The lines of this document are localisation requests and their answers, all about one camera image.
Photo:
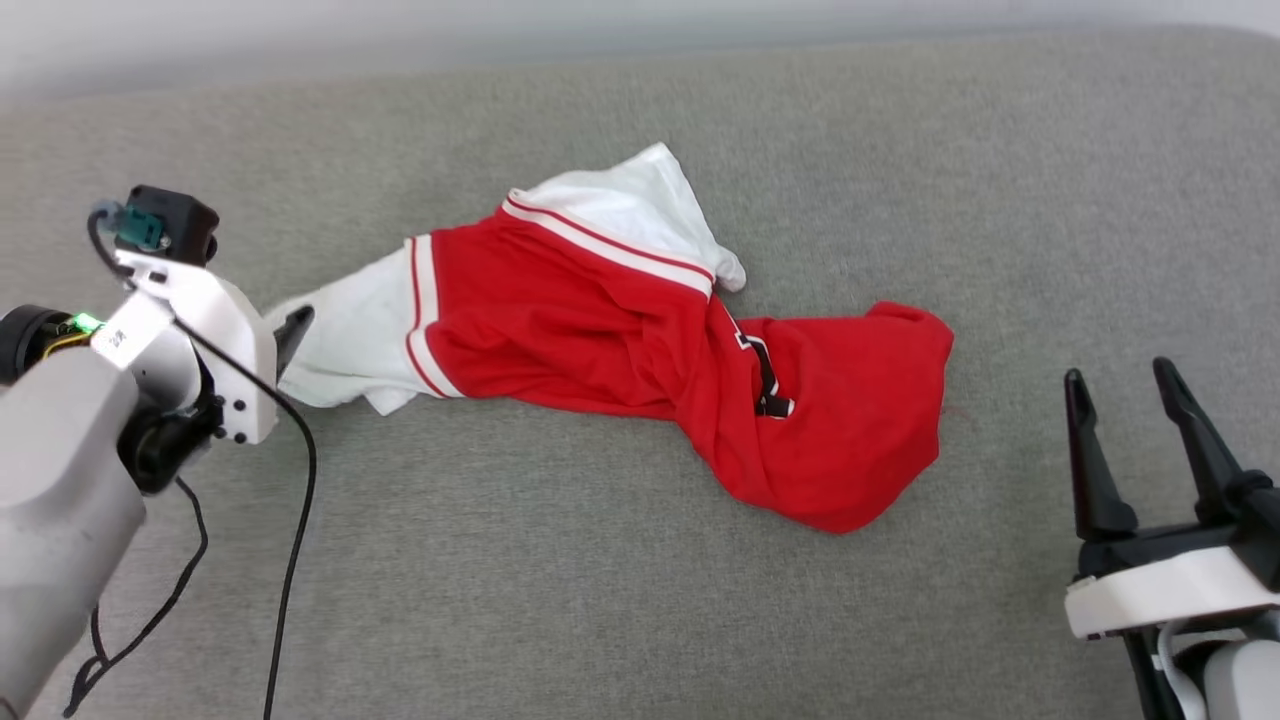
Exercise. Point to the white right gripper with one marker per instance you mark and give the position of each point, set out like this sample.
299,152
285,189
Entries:
1170,590

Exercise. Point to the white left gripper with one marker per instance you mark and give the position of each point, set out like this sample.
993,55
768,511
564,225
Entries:
225,330

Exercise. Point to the red and white jersey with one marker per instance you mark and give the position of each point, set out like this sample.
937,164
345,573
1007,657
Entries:
600,330

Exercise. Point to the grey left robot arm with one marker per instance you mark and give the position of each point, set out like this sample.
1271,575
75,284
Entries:
60,500

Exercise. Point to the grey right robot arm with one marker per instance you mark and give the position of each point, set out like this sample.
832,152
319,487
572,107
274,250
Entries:
1245,685

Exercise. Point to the grey fabric sofa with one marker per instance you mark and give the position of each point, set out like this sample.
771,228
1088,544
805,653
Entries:
620,560

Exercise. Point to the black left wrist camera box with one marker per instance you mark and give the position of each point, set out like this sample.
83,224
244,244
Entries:
180,215

